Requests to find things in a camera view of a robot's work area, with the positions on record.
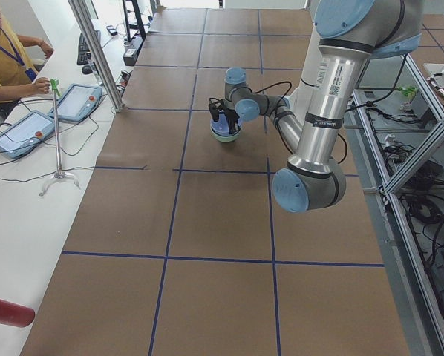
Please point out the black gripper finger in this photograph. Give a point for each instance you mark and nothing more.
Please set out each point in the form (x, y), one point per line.
(238, 124)
(231, 127)

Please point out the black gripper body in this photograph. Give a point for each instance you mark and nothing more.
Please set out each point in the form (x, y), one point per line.
(231, 116)

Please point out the blue bowl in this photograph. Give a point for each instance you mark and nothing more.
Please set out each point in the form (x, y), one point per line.
(221, 128)

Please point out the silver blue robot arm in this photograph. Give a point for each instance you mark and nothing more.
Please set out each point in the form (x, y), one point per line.
(346, 34)

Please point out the green bowl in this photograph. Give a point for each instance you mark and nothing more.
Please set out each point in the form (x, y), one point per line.
(225, 139)

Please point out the black computer mouse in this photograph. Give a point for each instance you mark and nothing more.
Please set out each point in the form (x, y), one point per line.
(87, 69)

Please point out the far teach pendant tablet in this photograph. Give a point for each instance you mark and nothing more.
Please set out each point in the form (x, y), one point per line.
(78, 102)

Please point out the teach pendant tablet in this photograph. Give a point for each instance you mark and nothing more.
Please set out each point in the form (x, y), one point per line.
(78, 102)
(23, 136)

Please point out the black keyboard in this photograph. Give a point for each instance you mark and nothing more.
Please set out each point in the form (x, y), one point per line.
(82, 51)

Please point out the near teach pendant tablet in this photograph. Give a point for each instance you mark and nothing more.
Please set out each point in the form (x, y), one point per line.
(23, 136)

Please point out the person in yellow shirt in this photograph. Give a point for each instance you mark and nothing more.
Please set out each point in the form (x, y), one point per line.
(18, 75)

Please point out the red cylinder bottle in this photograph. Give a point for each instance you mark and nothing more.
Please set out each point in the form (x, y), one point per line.
(12, 314)

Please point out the aluminium side frame rack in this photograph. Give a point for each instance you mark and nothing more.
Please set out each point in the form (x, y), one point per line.
(395, 121)

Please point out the green handled reacher grabber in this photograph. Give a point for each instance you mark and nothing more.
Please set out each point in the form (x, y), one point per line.
(60, 175)

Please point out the aluminium frame post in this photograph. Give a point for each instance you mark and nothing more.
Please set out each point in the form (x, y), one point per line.
(83, 18)

